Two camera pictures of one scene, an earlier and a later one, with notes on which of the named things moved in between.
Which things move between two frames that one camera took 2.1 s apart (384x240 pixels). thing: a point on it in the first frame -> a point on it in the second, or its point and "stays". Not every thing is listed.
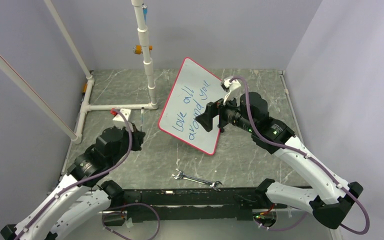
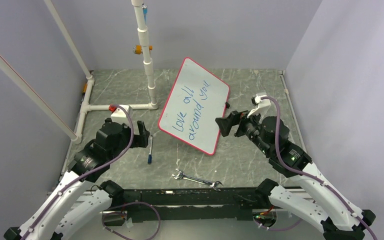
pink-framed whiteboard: [195, 88] stays
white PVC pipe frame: [138, 8] stays
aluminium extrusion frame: [334, 231] stays
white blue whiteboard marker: [142, 116] -> [150, 150]
